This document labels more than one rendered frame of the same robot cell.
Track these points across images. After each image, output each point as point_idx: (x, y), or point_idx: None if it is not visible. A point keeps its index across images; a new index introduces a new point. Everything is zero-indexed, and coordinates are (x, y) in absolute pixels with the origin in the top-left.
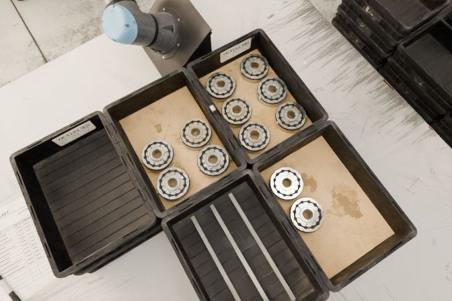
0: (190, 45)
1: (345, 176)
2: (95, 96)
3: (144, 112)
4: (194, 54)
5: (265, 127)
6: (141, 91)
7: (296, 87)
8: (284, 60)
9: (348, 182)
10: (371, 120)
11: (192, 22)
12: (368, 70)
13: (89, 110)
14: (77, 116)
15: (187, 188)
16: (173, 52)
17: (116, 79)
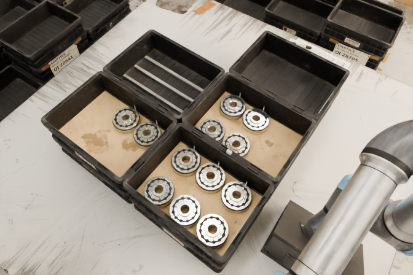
0: (288, 223)
1: (98, 161)
2: (347, 172)
3: (288, 151)
4: (279, 220)
5: (179, 169)
6: (297, 146)
7: None
8: (182, 228)
9: (95, 157)
10: (74, 253)
11: (300, 242)
12: None
13: (342, 158)
14: (347, 150)
15: (220, 104)
16: (303, 220)
17: None
